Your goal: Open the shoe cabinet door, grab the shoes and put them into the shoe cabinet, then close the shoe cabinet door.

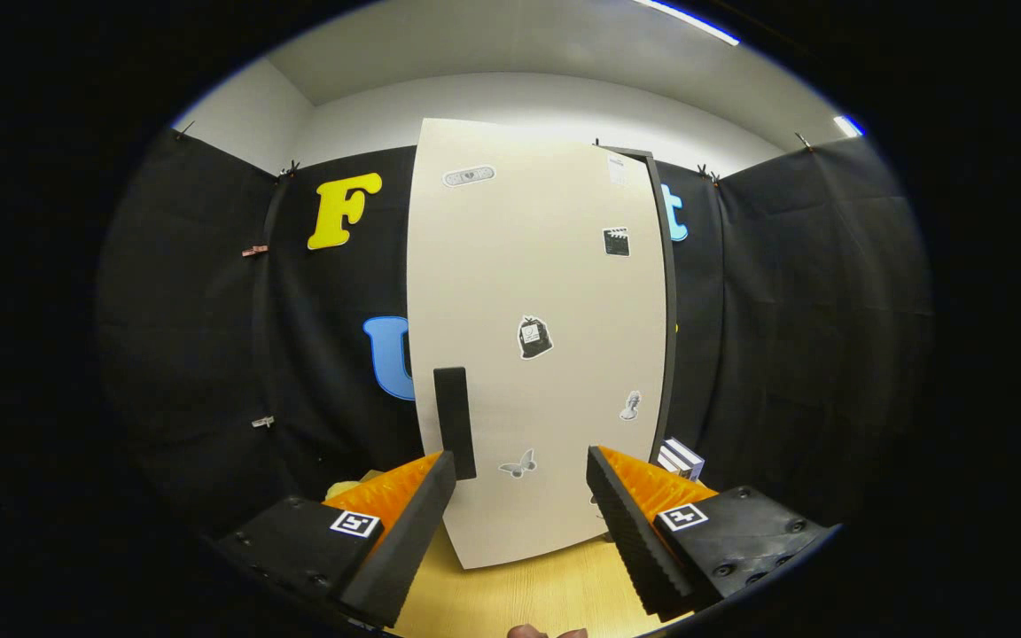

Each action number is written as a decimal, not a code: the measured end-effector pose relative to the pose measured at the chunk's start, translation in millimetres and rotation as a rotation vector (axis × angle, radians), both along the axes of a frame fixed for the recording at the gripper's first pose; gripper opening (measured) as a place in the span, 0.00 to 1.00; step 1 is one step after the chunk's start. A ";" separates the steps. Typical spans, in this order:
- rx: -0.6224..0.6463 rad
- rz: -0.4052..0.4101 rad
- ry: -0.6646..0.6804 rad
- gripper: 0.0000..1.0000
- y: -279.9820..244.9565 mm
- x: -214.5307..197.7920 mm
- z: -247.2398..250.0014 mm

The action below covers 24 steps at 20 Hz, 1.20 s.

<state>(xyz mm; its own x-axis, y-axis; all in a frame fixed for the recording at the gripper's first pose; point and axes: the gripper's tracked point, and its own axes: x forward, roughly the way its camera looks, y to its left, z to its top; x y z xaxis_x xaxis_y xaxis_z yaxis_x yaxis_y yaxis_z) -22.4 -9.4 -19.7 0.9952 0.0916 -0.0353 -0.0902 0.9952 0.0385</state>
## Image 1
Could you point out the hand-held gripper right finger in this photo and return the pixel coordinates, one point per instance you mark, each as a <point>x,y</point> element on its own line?
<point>635,540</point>

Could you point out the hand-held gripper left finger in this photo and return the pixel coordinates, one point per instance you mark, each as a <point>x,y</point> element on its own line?
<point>409,540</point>

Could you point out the dark grey shoe cabinet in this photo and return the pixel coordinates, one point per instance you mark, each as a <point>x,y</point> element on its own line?
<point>667,310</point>

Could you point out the beige shoe cabinet door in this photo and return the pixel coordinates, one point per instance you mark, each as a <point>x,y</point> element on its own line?
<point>537,266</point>

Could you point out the yellow plush toy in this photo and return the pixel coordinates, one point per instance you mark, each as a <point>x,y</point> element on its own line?
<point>342,489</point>

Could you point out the white striped box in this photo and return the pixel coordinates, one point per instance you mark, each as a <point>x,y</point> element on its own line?
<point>683,459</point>

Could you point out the black backdrop cloth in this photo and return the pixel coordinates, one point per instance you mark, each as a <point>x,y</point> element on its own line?
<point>785,310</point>

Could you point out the pink cloth clip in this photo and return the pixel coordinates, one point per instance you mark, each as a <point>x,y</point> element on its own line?
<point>254,251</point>

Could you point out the small ceiling light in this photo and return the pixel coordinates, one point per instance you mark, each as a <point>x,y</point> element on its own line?
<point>849,126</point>

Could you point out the long ceiling light strip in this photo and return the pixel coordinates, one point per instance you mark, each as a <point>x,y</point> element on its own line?
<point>688,21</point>

